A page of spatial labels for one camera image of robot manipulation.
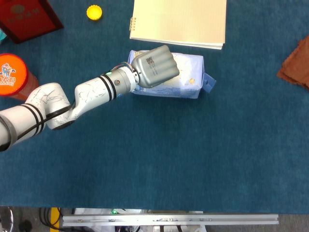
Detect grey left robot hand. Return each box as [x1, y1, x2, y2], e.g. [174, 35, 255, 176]
[131, 44, 181, 89]

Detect blue tissue pack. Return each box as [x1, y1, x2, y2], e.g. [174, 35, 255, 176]
[127, 49, 217, 99]

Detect yellow bottle cap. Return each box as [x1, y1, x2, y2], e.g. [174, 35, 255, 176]
[86, 4, 103, 21]

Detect yellow spiral notebook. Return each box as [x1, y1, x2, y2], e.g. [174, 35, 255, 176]
[129, 0, 228, 50]

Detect teal felt table mat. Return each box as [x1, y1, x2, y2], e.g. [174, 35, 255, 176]
[0, 0, 309, 215]

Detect red box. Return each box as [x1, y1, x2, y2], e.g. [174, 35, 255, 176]
[0, 0, 65, 44]

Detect brown folded cloth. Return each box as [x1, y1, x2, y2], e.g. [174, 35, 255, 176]
[276, 34, 309, 91]

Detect orange cylindrical canister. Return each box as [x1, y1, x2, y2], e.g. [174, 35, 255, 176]
[0, 53, 40, 102]

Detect chrome black stool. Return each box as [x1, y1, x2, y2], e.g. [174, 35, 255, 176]
[0, 206, 32, 232]

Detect aluminium profile rail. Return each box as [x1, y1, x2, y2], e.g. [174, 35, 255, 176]
[62, 214, 280, 227]

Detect black cables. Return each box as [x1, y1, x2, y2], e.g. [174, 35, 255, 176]
[39, 207, 63, 229]

